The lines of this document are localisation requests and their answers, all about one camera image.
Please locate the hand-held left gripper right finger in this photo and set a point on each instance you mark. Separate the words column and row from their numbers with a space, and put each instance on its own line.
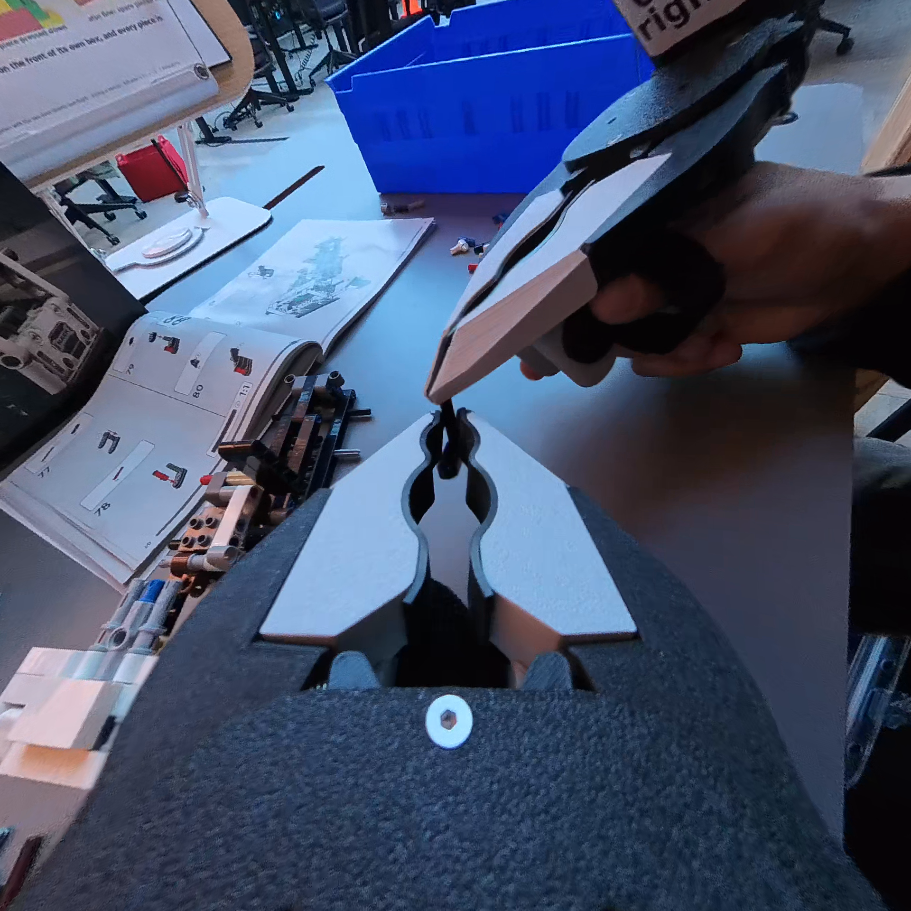
column 548, row 562

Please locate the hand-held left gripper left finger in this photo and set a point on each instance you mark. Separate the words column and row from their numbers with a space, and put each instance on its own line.
column 341, row 562

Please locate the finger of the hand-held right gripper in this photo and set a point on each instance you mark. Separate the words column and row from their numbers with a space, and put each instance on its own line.
column 569, row 249
column 516, row 231

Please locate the partly built lego model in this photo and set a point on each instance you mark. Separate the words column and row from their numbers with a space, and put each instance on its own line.
column 292, row 441

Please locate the small black lego piece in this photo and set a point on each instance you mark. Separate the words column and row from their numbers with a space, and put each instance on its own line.
column 449, row 445

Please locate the white blue lego piece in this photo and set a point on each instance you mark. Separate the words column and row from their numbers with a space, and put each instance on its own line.
column 466, row 247

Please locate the small grey lego piece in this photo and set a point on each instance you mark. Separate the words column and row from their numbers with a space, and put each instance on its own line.
column 400, row 207

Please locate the open lego instruction booklet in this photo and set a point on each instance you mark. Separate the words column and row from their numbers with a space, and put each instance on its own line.
column 142, row 427

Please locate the black lego set box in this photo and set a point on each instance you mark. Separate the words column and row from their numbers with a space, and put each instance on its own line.
column 43, row 320

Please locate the person's right hand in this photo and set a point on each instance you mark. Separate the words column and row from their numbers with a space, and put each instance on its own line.
column 804, row 256

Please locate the blue plastic bin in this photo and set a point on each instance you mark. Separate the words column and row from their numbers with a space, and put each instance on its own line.
column 462, row 121

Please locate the black office chair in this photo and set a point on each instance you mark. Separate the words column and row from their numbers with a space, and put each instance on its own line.
column 285, row 50
column 99, row 203
column 833, row 25

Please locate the wooden panel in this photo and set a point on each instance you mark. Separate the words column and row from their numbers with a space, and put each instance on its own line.
column 893, row 135

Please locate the dark flat strip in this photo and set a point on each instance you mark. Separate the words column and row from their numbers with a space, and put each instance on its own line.
column 293, row 187

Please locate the wooden-top stand white base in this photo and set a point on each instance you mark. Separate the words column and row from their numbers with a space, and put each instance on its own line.
column 213, row 228

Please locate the person's dark clothing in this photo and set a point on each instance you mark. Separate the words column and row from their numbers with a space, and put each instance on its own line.
column 882, row 541

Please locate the red box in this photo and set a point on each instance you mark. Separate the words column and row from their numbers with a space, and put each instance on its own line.
column 153, row 171

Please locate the printed instruction sheet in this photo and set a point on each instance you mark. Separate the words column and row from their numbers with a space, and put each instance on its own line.
column 85, row 64

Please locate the black table clamp bracket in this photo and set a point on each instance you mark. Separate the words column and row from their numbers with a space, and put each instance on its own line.
column 872, row 704

